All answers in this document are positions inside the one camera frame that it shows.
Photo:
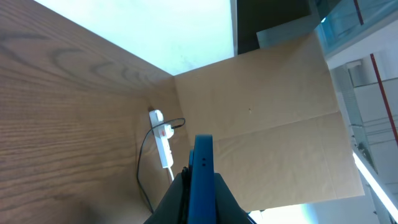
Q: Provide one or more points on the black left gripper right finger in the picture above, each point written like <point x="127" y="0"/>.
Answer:
<point x="228" y="210"/>

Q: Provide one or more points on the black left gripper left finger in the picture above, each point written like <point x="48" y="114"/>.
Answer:
<point x="173" y="208"/>

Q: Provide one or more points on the blue Galaxy smartphone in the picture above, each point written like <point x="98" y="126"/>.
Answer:
<point x="202" y="202"/>

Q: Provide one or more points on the white power strip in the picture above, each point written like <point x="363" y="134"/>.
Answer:
<point x="163" y="132"/>

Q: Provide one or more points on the brown cardboard panel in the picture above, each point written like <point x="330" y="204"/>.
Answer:
<point x="278" y="134"/>

